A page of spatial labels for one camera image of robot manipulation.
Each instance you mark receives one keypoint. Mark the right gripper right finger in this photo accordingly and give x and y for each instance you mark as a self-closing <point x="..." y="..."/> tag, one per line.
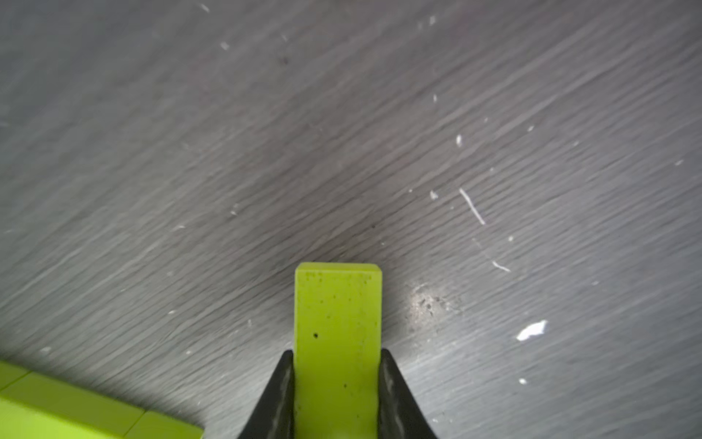
<point x="399" y="415"/>

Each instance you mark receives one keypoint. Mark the small green cube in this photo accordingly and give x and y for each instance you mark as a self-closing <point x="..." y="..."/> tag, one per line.
<point x="153" y="425"/>

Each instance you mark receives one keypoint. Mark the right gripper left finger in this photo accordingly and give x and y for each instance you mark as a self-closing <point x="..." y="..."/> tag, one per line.
<point x="273" y="415"/>

